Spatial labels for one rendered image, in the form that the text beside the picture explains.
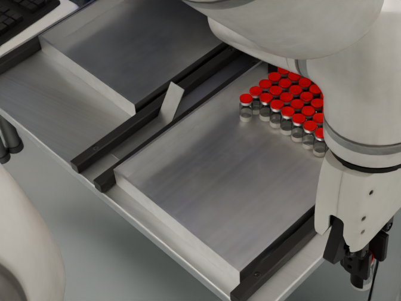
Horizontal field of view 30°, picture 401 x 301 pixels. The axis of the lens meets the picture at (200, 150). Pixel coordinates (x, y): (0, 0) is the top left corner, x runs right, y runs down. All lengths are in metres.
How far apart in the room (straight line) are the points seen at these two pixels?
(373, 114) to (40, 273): 0.41
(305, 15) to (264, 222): 0.74
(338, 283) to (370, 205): 1.02
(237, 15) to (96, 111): 0.92
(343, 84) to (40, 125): 0.78
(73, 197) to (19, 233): 2.11
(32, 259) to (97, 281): 1.92
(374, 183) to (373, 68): 0.12
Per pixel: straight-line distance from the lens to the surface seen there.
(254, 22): 0.37
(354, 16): 0.41
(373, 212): 0.66
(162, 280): 2.08
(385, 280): 1.53
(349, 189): 0.63
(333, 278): 1.66
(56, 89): 1.32
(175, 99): 1.21
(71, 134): 1.24
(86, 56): 1.37
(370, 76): 0.55
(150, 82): 1.30
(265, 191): 1.12
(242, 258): 1.05
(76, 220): 2.24
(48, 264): 0.20
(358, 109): 0.57
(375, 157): 0.60
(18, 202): 0.19
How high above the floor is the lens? 1.76
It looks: 48 degrees down
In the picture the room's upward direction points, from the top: 5 degrees counter-clockwise
